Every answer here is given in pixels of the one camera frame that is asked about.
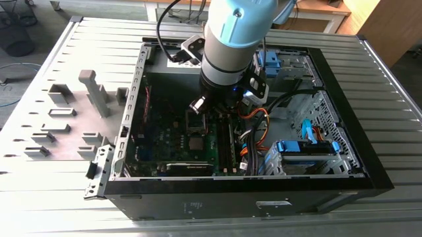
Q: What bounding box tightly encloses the metal socket cover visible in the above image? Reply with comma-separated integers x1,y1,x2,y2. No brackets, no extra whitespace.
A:
185,110,208,135

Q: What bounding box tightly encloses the blue floor cable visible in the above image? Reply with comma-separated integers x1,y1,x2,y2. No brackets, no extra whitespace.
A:
0,63,42,108

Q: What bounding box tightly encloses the black chair base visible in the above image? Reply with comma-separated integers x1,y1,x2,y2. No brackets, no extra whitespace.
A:
0,9,38,27

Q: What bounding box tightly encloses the black PC case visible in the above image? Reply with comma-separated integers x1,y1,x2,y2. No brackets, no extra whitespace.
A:
84,37,395,222

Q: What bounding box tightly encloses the silver disk bay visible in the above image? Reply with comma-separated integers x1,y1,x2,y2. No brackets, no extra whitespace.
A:
259,144,362,177

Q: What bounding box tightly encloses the blue board connector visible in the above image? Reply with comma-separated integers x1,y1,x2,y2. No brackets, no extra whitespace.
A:
136,147,149,162

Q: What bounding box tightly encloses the blue drive bay latch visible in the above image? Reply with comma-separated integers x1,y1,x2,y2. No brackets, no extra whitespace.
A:
260,50,281,78

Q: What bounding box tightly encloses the CPU socket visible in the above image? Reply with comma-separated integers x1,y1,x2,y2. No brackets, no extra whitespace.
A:
185,134,211,156

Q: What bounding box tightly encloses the wooden cabinet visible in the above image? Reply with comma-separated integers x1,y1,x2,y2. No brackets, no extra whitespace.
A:
358,0,422,67

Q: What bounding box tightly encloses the silver card retainer bracket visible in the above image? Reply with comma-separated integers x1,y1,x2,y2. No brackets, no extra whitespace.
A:
84,144,116,201

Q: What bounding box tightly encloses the grey power supply unit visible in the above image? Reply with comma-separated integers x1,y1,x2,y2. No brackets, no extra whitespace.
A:
144,49,211,112

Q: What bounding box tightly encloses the black cable bundle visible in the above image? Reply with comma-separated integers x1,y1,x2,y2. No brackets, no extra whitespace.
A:
241,116,264,176

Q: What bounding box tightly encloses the silver optical drive cage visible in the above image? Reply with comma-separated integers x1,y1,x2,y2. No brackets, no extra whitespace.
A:
260,50,326,113

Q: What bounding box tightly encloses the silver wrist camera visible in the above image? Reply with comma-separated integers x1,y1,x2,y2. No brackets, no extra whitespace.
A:
241,71,269,105
180,35,205,65

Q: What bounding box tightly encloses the black camera cable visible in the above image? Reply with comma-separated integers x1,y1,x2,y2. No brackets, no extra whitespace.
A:
156,0,185,64
260,36,269,75

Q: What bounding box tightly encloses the silver topped CPU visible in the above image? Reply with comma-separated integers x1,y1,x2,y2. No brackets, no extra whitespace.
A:
188,137,205,151

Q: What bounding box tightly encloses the black RAM slot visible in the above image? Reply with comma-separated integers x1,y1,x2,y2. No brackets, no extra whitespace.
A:
224,115,233,173
220,115,229,173
216,115,225,173

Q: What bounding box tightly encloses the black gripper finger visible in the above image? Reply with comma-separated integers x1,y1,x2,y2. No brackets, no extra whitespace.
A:
189,97,208,116

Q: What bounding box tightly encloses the thick black cable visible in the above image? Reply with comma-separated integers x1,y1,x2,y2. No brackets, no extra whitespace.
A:
264,88,326,117

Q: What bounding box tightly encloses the multicolour disk power wire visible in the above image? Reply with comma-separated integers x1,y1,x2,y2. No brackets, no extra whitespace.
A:
312,125,327,143

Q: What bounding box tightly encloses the red twisted wire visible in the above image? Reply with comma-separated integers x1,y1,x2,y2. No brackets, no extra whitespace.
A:
141,85,152,124

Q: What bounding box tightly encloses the black disk blue carrier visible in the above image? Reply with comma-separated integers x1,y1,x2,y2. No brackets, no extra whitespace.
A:
276,139,340,156

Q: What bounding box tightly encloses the orange wire bundle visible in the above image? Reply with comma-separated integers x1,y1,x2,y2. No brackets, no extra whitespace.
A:
236,108,269,158

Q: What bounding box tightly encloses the black graphics card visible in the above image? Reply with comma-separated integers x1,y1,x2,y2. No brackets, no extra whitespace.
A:
164,161,215,176

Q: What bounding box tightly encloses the green motherboard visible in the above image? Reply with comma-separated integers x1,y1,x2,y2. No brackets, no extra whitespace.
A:
127,83,248,177

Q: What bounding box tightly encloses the black bin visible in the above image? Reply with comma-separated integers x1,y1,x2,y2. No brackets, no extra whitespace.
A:
5,27,36,57

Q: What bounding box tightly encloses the grey parts rack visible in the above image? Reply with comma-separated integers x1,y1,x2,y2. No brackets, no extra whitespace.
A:
22,70,131,161

